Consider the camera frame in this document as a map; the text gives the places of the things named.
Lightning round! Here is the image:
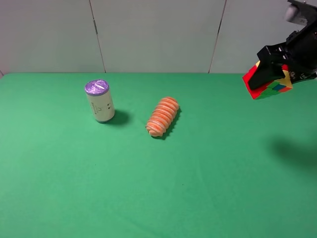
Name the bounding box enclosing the multicolour puzzle cube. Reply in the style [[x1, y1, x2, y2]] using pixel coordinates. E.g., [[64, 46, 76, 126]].
[[242, 60, 293, 100]]

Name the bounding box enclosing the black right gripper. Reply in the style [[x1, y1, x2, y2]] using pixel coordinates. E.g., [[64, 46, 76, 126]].
[[248, 23, 317, 91]]

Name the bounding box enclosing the orange ribbed bread toy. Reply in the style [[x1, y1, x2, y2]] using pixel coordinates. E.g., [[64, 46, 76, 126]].
[[145, 97, 179, 137]]

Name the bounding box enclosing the purple-capped white cylinder can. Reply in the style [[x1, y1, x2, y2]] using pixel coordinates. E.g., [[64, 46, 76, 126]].
[[84, 79, 115, 123]]

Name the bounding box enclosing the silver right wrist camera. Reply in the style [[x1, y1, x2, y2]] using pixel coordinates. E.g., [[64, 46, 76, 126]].
[[284, 0, 317, 26]]

